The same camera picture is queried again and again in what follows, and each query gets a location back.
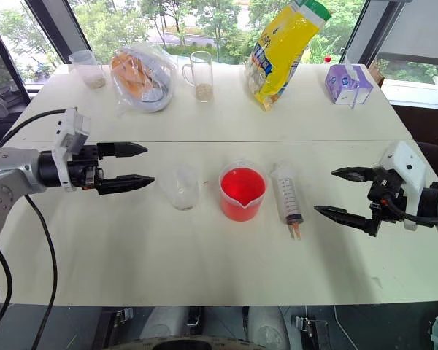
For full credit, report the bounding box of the tall glass mug with grains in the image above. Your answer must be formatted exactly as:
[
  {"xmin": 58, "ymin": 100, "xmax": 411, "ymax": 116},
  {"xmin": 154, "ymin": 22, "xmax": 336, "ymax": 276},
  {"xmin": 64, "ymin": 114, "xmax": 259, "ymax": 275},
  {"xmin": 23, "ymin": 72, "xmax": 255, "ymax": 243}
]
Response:
[{"xmin": 181, "ymin": 50, "xmax": 215, "ymax": 104}]

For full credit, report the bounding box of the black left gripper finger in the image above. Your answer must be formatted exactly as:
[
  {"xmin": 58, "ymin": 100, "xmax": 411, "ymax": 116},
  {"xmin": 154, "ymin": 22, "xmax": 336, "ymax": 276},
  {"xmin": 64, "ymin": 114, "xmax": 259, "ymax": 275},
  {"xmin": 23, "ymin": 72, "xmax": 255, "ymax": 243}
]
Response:
[
  {"xmin": 96, "ymin": 141, "xmax": 149, "ymax": 160},
  {"xmin": 95, "ymin": 174, "xmax": 155, "ymax": 196}
]

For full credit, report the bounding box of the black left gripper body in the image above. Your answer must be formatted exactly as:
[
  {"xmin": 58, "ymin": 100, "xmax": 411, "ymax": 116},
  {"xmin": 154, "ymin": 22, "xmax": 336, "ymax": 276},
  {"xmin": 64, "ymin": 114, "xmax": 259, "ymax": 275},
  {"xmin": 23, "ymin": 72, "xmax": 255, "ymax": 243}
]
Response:
[{"xmin": 66, "ymin": 144, "xmax": 105, "ymax": 191}]

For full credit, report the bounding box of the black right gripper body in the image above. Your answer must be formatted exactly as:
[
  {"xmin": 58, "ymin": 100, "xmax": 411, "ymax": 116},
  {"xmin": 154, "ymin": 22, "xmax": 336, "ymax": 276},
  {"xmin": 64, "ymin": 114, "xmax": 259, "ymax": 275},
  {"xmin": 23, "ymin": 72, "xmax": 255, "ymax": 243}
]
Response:
[{"xmin": 366, "ymin": 168, "xmax": 409, "ymax": 224}]

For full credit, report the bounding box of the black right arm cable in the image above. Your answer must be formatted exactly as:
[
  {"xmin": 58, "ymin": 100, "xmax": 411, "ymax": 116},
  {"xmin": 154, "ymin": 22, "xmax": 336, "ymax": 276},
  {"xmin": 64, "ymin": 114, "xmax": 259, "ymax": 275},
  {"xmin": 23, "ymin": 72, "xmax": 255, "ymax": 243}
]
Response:
[{"xmin": 381, "ymin": 196, "xmax": 438, "ymax": 228}]

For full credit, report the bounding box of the yellow snack bag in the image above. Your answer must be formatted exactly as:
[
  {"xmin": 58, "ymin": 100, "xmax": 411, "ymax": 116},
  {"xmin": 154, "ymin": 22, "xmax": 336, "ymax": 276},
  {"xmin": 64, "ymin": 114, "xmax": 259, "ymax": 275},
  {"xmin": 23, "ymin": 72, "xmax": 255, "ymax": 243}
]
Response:
[{"xmin": 244, "ymin": 0, "xmax": 333, "ymax": 113}]

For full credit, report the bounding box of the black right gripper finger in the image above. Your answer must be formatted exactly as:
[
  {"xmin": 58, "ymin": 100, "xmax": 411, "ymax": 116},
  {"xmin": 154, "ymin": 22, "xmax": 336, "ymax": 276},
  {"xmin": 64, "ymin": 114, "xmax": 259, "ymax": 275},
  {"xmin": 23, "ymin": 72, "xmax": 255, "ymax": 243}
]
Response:
[
  {"xmin": 330, "ymin": 166, "xmax": 377, "ymax": 183},
  {"xmin": 312, "ymin": 204, "xmax": 383, "ymax": 238}
]

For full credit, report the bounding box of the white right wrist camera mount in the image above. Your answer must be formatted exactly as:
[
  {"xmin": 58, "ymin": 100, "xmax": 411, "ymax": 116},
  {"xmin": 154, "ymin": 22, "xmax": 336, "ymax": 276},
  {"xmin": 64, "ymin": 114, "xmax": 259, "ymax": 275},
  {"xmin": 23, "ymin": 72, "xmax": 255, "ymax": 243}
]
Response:
[{"xmin": 377, "ymin": 140, "xmax": 434, "ymax": 231}]

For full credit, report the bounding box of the small clear plastic cup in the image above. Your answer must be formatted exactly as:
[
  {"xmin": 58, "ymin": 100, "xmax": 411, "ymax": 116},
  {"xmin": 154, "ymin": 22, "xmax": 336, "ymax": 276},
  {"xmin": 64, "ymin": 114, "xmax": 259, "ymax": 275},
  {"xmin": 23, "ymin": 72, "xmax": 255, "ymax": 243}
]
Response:
[{"xmin": 155, "ymin": 164, "xmax": 200, "ymax": 211}]

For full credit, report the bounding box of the purple tissue box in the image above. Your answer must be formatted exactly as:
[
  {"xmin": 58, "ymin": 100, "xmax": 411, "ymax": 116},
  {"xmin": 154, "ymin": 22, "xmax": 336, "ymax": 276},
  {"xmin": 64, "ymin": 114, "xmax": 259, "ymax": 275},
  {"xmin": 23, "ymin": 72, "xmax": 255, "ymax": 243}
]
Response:
[{"xmin": 324, "ymin": 62, "xmax": 374, "ymax": 109}]

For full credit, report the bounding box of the plastic bag with bowls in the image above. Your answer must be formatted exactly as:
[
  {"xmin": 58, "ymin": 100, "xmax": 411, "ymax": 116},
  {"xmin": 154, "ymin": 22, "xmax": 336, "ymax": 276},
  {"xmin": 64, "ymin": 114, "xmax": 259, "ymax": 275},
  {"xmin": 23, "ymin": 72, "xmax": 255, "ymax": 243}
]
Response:
[{"xmin": 109, "ymin": 42, "xmax": 178, "ymax": 118}]

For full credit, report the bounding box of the clear measuring cup with grains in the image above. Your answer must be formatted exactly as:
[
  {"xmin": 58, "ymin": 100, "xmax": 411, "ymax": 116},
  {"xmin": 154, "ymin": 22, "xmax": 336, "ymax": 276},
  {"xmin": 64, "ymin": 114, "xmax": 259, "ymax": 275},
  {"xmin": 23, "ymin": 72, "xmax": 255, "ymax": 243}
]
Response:
[{"xmin": 68, "ymin": 50, "xmax": 107, "ymax": 89}]

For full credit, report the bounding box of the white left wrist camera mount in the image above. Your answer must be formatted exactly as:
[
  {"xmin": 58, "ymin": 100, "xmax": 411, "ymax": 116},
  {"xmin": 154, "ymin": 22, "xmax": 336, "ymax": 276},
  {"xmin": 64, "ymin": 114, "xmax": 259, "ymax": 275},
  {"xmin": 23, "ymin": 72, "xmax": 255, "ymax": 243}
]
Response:
[{"xmin": 51, "ymin": 106, "xmax": 91, "ymax": 192}]

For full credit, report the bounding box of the beaker with red liquid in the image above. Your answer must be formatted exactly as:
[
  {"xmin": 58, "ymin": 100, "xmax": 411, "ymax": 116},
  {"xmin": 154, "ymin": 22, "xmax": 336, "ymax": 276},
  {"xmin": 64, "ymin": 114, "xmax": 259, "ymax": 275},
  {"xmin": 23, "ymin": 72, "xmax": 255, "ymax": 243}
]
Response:
[{"xmin": 218, "ymin": 158, "xmax": 269, "ymax": 222}]

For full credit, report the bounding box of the large clear plastic syringe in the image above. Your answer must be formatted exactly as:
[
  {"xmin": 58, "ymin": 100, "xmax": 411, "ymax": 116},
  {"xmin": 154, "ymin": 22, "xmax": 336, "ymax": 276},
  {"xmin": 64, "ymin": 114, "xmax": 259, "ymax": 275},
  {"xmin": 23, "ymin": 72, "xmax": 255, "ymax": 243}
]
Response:
[{"xmin": 269, "ymin": 162, "xmax": 305, "ymax": 242}]

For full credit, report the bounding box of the white robot leg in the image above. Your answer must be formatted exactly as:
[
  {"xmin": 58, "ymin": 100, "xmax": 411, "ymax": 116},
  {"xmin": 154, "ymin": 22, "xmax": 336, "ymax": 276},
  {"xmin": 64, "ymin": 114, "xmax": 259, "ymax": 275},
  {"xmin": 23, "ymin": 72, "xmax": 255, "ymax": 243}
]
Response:
[
  {"xmin": 246, "ymin": 305, "xmax": 291, "ymax": 350},
  {"xmin": 138, "ymin": 306, "xmax": 191, "ymax": 341}
]

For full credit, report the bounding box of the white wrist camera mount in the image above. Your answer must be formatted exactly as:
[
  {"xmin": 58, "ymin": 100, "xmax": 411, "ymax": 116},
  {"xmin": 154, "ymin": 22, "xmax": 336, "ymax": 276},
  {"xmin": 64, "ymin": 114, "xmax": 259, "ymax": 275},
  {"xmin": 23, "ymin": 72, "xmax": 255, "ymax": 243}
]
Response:
[
  {"xmin": 377, "ymin": 140, "xmax": 434, "ymax": 231},
  {"xmin": 51, "ymin": 106, "xmax": 91, "ymax": 192}
]

